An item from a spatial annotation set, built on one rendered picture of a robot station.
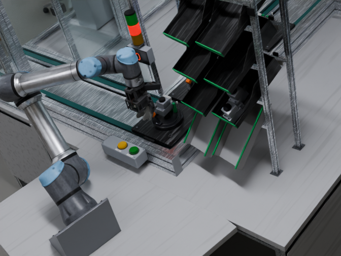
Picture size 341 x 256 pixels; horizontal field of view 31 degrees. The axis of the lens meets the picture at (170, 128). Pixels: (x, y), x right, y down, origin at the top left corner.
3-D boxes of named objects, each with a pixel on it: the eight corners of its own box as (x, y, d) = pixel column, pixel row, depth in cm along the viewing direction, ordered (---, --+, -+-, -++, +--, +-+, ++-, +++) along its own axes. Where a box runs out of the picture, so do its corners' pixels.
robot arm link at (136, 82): (131, 66, 247) (146, 71, 242) (134, 75, 250) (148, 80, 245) (119, 76, 244) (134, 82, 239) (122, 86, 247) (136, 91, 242)
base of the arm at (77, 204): (66, 226, 232) (51, 205, 233) (66, 226, 247) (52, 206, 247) (99, 202, 236) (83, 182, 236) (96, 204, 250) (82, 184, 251)
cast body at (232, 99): (239, 107, 227) (231, 98, 222) (231, 103, 230) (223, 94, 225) (252, 89, 228) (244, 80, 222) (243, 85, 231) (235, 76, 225)
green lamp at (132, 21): (133, 27, 259) (130, 17, 256) (124, 24, 262) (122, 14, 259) (140, 21, 262) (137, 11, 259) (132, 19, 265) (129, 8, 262)
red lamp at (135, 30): (136, 36, 263) (133, 27, 260) (127, 34, 266) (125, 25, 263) (143, 30, 265) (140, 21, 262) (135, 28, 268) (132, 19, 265)
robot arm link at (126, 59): (116, 46, 240) (137, 44, 238) (124, 68, 247) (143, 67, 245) (111, 58, 235) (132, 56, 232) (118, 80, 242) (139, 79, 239)
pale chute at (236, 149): (242, 170, 235) (235, 169, 232) (218, 155, 244) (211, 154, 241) (272, 103, 230) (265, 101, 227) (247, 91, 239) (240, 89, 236)
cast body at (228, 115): (233, 124, 225) (225, 116, 220) (225, 119, 228) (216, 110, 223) (247, 107, 225) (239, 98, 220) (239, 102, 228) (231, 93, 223)
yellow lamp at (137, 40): (138, 46, 266) (136, 37, 263) (130, 43, 269) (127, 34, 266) (146, 40, 268) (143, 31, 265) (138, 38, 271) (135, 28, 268)
